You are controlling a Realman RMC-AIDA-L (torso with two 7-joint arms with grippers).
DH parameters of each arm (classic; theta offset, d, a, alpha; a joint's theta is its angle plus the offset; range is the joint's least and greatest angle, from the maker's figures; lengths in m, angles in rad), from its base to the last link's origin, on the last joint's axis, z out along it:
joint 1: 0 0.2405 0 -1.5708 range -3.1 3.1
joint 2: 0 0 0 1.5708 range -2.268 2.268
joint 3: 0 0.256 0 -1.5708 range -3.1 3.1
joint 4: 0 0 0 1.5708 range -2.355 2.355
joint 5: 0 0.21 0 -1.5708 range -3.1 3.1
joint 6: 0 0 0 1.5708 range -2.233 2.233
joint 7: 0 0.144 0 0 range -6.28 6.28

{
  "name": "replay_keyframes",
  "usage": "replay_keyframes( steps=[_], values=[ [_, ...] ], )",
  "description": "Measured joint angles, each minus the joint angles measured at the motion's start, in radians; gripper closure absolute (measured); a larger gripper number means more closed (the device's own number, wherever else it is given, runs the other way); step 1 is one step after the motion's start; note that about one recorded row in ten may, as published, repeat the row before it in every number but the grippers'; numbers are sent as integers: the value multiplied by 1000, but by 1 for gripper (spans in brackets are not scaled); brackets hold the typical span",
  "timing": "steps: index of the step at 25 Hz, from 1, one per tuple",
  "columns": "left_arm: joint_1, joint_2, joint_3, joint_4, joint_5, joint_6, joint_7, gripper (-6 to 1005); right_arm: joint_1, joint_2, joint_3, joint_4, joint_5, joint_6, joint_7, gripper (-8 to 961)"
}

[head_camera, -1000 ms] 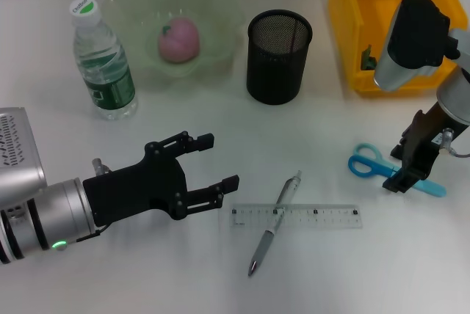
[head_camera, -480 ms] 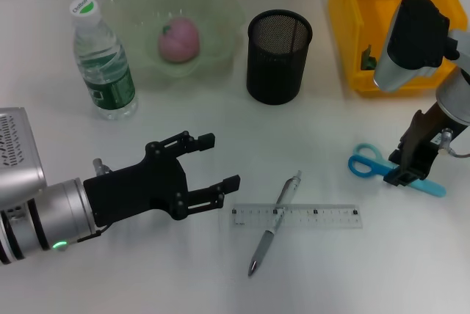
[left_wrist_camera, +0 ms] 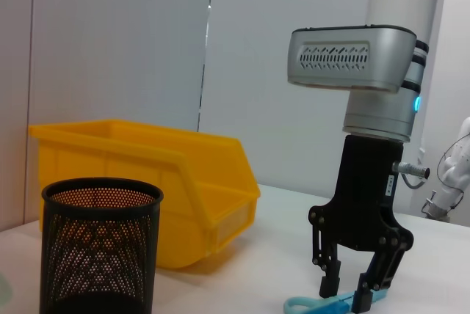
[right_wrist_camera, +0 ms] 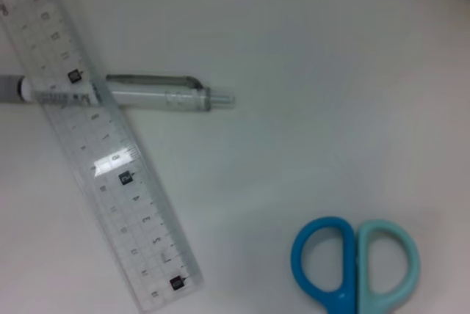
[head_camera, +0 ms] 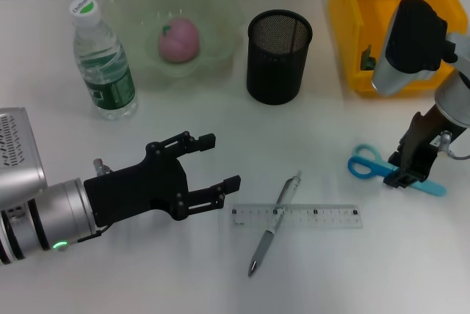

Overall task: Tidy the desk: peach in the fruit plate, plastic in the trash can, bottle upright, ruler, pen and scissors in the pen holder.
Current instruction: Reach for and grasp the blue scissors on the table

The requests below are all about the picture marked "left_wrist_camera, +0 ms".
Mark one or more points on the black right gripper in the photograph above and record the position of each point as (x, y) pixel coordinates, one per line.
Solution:
(363, 200)

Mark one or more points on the blue plastic scissors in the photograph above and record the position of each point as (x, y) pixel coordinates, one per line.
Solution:
(323, 304)

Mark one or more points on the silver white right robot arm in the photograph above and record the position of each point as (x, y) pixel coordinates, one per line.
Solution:
(382, 116)

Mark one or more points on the black mesh pen holder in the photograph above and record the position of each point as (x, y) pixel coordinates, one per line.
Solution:
(99, 255)

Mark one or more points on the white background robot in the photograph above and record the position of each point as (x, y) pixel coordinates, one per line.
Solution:
(457, 167)

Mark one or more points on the yellow plastic bin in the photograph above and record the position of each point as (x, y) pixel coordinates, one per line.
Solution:
(110, 152)

